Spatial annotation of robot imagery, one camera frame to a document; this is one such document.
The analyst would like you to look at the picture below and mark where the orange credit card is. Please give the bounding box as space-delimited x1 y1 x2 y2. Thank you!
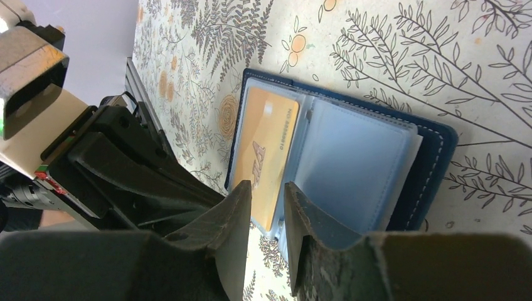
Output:
230 87 300 232

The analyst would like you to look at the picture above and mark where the blue leather card holder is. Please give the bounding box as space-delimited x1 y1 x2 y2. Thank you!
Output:
225 68 458 256

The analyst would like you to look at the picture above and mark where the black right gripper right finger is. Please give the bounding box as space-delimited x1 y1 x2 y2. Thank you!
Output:
284 182 531 300

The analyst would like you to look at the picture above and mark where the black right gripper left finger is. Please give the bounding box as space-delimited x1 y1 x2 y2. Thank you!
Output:
1 180 252 300

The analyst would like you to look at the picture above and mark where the floral table mat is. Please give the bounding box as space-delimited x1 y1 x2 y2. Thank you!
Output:
132 0 532 301

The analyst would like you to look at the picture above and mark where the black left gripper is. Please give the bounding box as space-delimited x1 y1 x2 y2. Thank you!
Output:
1 106 223 233

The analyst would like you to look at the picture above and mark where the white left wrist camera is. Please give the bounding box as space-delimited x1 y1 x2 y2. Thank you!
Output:
1 1 88 179

